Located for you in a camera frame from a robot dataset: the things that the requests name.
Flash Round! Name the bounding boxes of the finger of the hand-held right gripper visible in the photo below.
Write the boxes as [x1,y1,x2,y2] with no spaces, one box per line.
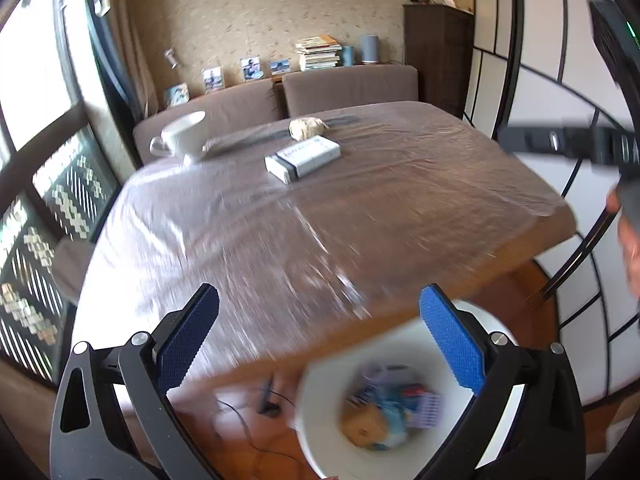
[500,120,640,166]

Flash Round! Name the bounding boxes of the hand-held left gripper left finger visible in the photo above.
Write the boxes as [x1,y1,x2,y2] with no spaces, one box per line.
[50,282,221,480]

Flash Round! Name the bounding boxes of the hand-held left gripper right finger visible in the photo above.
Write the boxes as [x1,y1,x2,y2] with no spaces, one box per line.
[417,284,586,480]

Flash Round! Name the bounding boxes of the purple ribbed plastic roller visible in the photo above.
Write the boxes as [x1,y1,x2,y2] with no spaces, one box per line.
[407,392,444,429]

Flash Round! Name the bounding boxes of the blue white tissue pack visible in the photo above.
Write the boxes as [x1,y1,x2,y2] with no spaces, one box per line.
[379,399,408,447]

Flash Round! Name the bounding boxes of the orange cardboard box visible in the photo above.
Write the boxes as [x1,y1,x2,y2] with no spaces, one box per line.
[340,404,390,448]

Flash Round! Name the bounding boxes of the white round bin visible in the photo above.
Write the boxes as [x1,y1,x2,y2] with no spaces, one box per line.
[295,300,522,480]

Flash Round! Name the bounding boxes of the person's right hand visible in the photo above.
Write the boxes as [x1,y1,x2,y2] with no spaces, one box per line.
[606,187,640,306]

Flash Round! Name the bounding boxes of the white panelled sliding door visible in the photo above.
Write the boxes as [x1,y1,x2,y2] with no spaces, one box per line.
[462,0,640,406]

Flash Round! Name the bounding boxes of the black floor plug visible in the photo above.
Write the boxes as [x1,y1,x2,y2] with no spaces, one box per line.
[257,375,282,418]

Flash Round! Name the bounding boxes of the dark wooden cabinet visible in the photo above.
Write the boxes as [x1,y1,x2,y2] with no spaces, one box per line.
[402,4,475,120]

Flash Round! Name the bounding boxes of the clear plastic table cover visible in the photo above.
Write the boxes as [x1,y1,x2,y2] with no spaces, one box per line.
[72,101,577,361]

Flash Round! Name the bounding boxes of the patterned window railing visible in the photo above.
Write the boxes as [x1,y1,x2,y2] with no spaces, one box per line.
[0,125,122,386]

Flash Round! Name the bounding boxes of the brown sofa back cushion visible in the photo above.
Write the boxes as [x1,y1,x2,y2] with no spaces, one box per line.
[134,80,282,161]
[282,65,419,117]

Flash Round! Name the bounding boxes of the white paper box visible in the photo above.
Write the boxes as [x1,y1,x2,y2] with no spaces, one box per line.
[264,135,342,184]

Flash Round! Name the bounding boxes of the beige crumpled paper ball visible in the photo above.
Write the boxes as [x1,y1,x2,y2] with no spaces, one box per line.
[288,116,329,142]

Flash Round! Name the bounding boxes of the stack of books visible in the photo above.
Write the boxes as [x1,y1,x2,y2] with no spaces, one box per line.
[296,35,343,72]

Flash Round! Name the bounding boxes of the brown sofa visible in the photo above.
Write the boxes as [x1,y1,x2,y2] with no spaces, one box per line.
[132,65,421,162]

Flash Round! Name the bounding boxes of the beige curtain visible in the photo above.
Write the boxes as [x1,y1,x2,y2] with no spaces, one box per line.
[92,0,157,128]

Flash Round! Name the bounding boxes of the black floor cable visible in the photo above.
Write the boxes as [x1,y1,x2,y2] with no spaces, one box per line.
[215,392,301,461]

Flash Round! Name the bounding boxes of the white handled cup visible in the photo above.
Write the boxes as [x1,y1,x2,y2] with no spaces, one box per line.
[149,111,208,163]

